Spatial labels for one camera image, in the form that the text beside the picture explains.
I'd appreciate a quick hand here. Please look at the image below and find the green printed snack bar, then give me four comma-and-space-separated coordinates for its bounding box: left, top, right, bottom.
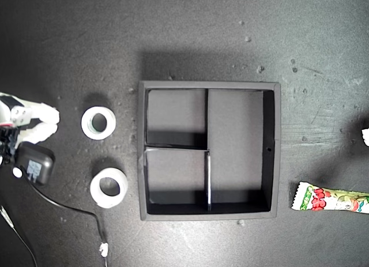
291, 182, 369, 215

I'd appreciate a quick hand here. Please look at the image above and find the white tape roll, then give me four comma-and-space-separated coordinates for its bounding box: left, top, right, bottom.
81, 106, 117, 141
89, 167, 129, 209

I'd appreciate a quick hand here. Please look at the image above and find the black compartment tray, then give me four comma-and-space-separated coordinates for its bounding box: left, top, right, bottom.
137, 80, 282, 221

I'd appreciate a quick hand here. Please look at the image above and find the black camera cable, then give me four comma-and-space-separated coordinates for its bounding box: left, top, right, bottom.
24, 174, 109, 267

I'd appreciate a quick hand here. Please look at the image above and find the black camera box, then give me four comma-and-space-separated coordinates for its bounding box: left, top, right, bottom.
13, 142, 56, 187

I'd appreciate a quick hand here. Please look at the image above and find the thin loose wire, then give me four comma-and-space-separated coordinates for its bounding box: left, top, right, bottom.
0, 205, 38, 267

